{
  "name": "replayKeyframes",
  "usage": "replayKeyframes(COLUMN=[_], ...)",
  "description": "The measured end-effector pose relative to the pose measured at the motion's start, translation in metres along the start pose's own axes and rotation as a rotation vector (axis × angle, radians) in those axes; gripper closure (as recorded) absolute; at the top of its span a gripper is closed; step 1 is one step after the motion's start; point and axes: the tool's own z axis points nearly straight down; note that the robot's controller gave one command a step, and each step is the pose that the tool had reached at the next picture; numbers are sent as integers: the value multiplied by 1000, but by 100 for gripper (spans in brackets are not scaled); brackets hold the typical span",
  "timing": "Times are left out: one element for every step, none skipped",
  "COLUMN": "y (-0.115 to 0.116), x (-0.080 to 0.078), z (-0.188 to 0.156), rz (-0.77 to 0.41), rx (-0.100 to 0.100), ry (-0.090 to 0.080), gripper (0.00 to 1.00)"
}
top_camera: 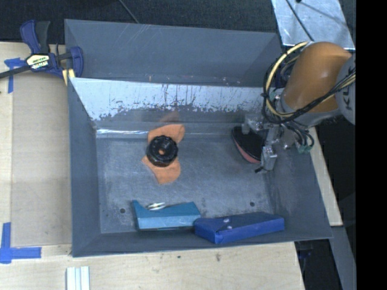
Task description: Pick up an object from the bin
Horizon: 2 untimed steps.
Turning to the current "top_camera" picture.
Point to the blue flat box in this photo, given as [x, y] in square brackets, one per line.
[248, 226]

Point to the teal flat box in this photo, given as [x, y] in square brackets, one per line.
[169, 217]

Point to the grey metal bin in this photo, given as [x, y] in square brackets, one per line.
[211, 186]

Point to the black ribbed round knob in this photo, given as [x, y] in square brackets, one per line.
[157, 159]

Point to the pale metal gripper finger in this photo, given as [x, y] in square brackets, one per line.
[273, 162]
[266, 154]

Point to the orange cloth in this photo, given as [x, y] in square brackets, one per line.
[166, 174]

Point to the black and red oval pad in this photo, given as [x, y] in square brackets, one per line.
[249, 145]

